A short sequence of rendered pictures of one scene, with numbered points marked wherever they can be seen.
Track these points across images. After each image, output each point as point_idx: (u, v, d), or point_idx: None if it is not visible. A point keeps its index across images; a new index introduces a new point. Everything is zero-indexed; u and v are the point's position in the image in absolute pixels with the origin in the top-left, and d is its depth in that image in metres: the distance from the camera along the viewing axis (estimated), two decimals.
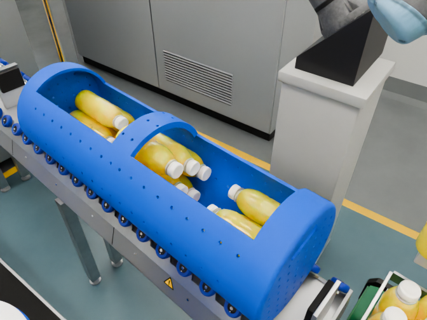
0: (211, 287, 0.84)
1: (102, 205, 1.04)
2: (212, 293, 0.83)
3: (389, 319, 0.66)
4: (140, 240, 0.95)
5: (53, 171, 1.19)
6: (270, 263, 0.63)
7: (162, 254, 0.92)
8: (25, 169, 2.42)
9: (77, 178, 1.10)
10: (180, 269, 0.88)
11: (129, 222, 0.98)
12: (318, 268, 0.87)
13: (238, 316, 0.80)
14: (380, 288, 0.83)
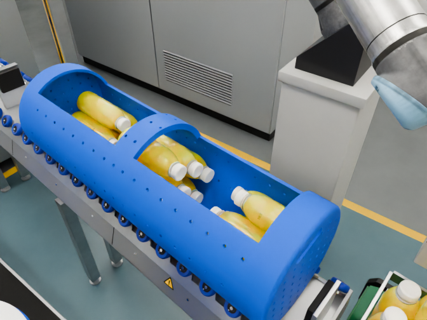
0: (211, 290, 0.84)
1: (102, 202, 1.04)
2: (210, 295, 0.84)
3: (389, 319, 0.66)
4: (138, 239, 0.96)
5: (53, 171, 1.19)
6: (275, 266, 0.62)
7: (160, 254, 0.92)
8: (25, 169, 2.42)
9: (77, 179, 1.10)
10: (180, 268, 0.88)
11: (128, 225, 0.99)
12: (319, 270, 0.88)
13: (234, 318, 0.80)
14: (380, 288, 0.83)
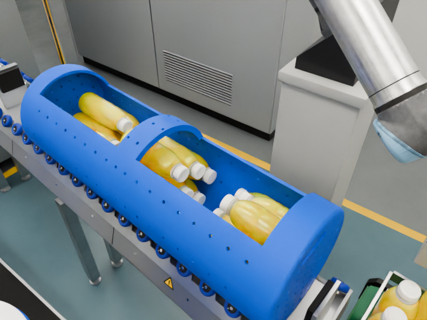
0: (210, 292, 0.84)
1: (103, 200, 1.03)
2: (206, 296, 0.84)
3: (389, 319, 0.66)
4: (137, 237, 0.96)
5: (53, 171, 1.19)
6: (279, 270, 0.62)
7: (159, 253, 0.92)
8: (25, 169, 2.42)
9: (77, 180, 1.10)
10: (180, 266, 0.88)
11: (126, 226, 0.99)
12: None
13: (231, 317, 0.81)
14: (380, 288, 0.83)
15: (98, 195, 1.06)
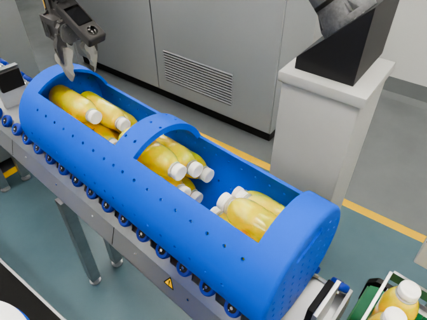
0: (211, 290, 0.84)
1: (102, 202, 1.04)
2: (210, 295, 0.84)
3: (389, 319, 0.66)
4: (138, 239, 0.96)
5: (53, 171, 1.19)
6: (275, 266, 0.62)
7: (160, 254, 0.92)
8: (25, 169, 2.42)
9: (77, 179, 1.10)
10: (180, 268, 0.88)
11: (128, 225, 0.99)
12: (319, 270, 0.88)
13: (234, 317, 0.80)
14: (380, 288, 0.83)
15: None
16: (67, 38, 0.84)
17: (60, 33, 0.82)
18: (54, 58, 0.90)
